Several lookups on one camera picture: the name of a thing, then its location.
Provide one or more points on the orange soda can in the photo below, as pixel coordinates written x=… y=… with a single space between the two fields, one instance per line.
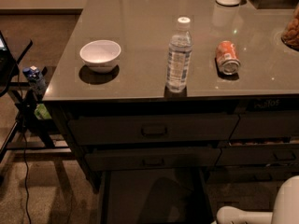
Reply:
x=226 y=58

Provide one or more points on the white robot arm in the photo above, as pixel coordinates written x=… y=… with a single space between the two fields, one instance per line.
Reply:
x=285 y=211

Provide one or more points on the dark drawer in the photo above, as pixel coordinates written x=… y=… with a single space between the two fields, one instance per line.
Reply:
x=147 y=129
x=267 y=125
x=157 y=196
x=152 y=158
x=252 y=174
x=258 y=155

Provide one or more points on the blue capped small bottle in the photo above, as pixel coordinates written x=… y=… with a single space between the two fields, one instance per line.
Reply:
x=35 y=79

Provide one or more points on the white ceramic bowl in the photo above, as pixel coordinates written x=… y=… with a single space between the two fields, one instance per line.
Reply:
x=101 y=56

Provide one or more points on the dark drawer cabinet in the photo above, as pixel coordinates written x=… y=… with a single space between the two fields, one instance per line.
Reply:
x=63 y=111

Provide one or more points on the black side stand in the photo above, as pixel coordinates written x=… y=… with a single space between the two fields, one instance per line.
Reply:
x=12 y=52

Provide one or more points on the clear plastic water bottle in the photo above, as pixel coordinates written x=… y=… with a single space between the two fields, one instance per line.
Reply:
x=179 y=56

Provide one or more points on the bag of brown snacks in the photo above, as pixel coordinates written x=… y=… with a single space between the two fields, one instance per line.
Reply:
x=290 y=36

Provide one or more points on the green packet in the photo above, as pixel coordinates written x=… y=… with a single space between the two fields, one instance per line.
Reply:
x=42 y=112

